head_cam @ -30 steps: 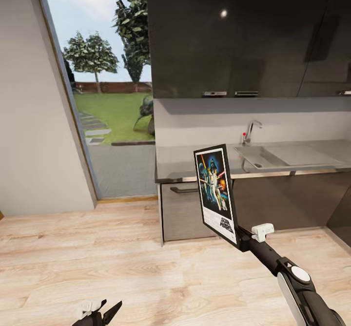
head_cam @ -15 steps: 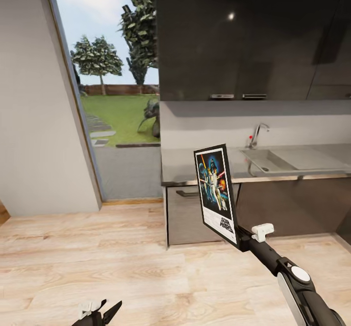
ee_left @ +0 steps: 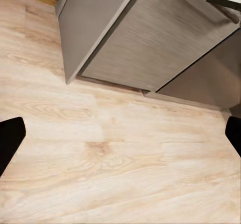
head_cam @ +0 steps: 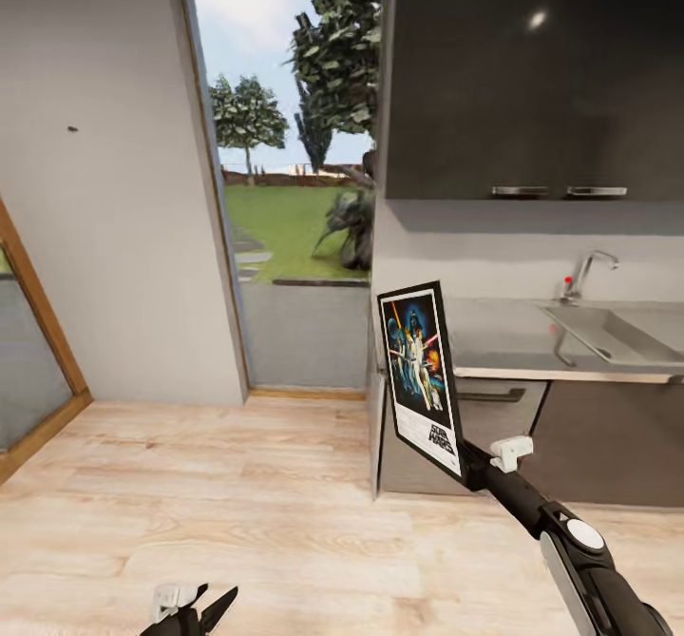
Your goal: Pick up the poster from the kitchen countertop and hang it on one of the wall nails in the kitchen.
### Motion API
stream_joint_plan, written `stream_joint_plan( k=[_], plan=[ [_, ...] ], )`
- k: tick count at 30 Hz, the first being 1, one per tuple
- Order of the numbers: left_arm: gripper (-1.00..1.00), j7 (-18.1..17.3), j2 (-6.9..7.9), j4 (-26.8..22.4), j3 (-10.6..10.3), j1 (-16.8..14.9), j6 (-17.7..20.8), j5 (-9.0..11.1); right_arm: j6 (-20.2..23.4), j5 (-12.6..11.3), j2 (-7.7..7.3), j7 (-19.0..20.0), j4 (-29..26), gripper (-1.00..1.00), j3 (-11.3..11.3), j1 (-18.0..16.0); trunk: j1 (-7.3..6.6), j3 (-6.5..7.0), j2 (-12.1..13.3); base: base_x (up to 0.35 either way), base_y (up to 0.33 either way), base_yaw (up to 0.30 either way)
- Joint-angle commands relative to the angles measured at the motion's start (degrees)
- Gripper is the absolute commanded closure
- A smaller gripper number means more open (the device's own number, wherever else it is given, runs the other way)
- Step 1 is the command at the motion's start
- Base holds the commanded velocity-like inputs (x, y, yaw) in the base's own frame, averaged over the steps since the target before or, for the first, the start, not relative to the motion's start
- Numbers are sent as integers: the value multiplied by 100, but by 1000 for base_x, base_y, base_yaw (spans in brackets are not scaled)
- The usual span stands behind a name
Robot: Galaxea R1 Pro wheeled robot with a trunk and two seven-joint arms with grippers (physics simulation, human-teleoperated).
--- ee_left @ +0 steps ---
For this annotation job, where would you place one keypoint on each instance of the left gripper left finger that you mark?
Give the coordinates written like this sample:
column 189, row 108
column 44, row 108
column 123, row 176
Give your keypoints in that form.
column 12, row 133

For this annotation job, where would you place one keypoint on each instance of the dishwasher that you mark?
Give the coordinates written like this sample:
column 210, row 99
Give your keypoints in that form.
column 152, row 41

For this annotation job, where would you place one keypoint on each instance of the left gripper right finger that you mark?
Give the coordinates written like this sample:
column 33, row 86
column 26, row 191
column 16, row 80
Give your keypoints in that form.
column 233, row 133

